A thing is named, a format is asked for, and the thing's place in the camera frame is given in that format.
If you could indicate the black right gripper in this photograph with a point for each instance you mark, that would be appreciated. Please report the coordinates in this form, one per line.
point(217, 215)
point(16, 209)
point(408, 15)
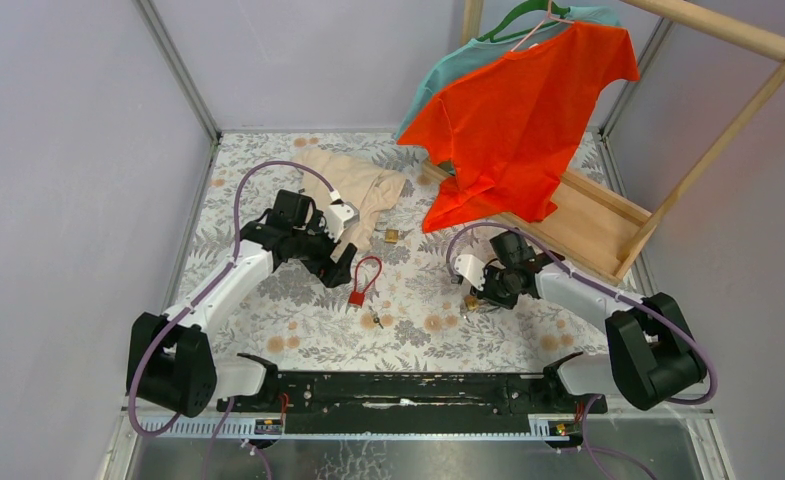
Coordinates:
point(486, 294)

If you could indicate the pink clothes hanger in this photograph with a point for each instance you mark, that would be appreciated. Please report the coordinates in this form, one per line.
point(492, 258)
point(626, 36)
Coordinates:
point(536, 30)

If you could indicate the red cable lock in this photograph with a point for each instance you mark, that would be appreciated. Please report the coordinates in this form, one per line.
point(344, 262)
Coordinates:
point(366, 273)

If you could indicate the beige folded cloth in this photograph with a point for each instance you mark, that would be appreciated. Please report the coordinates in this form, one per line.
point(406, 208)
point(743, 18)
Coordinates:
point(371, 189)

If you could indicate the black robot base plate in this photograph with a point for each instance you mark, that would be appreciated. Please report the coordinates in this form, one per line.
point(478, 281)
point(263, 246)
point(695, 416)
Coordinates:
point(451, 396)

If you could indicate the brass padlock with keys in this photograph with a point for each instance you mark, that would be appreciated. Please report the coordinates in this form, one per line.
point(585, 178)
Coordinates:
point(472, 306)

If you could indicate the floral patterned table mat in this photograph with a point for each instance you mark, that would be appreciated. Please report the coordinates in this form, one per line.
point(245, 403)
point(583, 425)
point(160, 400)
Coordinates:
point(295, 322)

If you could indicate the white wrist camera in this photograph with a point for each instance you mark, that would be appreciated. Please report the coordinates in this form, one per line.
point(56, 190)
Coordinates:
point(471, 269)
point(339, 215)

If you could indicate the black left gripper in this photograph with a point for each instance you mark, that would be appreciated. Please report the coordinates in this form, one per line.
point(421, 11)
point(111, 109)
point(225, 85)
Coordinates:
point(341, 272)

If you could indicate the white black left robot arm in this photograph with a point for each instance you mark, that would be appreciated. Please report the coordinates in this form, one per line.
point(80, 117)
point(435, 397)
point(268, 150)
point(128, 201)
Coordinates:
point(171, 363)

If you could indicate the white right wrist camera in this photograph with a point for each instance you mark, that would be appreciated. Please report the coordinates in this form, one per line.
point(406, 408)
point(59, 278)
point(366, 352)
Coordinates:
point(471, 269)

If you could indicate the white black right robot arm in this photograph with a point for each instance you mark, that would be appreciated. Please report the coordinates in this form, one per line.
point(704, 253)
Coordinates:
point(650, 355)

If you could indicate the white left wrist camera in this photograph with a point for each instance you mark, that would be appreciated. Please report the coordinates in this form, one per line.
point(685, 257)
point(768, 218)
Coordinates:
point(339, 215)

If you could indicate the brass padlock near cloth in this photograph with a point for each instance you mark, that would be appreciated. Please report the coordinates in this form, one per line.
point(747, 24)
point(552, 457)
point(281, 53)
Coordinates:
point(392, 236)

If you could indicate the white slotted cable duct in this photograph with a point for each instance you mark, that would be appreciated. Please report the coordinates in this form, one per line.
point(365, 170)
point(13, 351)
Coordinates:
point(375, 427)

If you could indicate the green clothes hanger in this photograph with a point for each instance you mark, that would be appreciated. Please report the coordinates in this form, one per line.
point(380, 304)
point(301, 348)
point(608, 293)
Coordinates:
point(521, 16)

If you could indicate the orange t-shirt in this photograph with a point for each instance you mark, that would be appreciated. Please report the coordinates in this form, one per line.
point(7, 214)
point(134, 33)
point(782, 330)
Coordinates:
point(510, 128)

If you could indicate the teal t-shirt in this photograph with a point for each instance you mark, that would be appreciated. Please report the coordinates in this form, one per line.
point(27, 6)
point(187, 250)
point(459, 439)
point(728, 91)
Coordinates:
point(481, 51)

